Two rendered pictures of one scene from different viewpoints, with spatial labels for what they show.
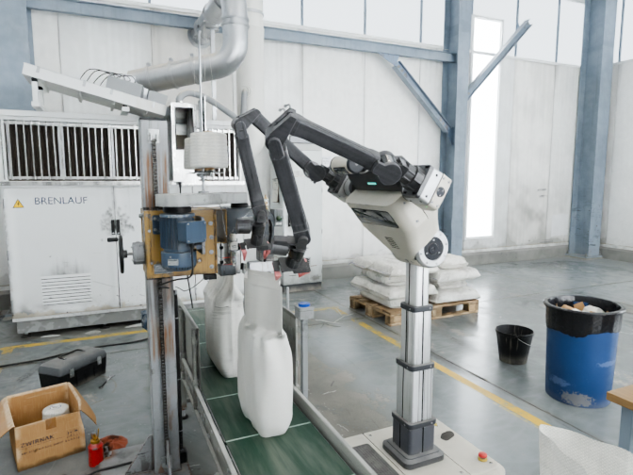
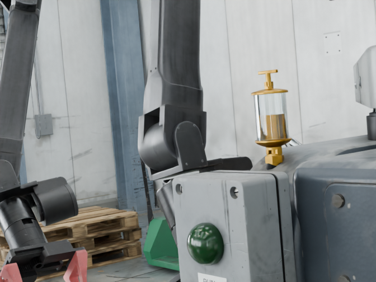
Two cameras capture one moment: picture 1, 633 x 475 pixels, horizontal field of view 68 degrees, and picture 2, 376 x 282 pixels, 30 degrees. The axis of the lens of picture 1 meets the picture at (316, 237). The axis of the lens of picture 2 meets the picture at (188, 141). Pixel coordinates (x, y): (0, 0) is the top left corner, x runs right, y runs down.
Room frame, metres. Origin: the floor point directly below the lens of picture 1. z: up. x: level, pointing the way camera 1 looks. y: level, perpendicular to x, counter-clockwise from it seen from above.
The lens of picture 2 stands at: (2.88, 0.05, 1.38)
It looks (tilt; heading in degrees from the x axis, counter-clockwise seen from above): 3 degrees down; 165
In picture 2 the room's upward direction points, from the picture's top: 5 degrees counter-clockwise
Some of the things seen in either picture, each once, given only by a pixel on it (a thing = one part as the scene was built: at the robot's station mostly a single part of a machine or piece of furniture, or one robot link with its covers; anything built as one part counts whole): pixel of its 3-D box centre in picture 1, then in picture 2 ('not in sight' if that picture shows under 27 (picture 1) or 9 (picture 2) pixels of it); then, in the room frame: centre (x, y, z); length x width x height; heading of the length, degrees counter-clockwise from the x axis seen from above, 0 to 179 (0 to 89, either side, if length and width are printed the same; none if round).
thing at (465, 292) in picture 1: (446, 293); not in sight; (5.18, -1.48, 0.20); 0.67 x 0.43 x 0.15; 114
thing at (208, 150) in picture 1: (208, 151); not in sight; (2.12, 0.48, 1.61); 0.17 x 0.17 x 0.17
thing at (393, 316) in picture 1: (413, 303); not in sight; (5.24, -1.11, 0.07); 1.20 x 0.82 x 0.14; 116
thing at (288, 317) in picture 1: (267, 324); not in sight; (2.98, 0.32, 0.53); 1.05 x 0.02 x 0.41; 24
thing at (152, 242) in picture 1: (177, 240); not in sight; (2.28, 0.68, 1.18); 0.34 x 0.25 x 0.31; 114
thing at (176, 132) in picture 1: (181, 144); not in sight; (4.59, 1.31, 1.82); 0.51 x 0.27 x 0.71; 24
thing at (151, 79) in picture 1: (121, 83); not in sight; (4.53, 1.83, 2.38); 1.53 x 0.53 x 0.61; 114
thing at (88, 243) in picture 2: not in sight; (63, 240); (-3.68, 0.55, 0.22); 1.21 x 0.84 x 0.14; 114
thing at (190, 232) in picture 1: (191, 234); not in sight; (1.99, 0.53, 1.25); 0.10 x 0.08 x 0.12; 139
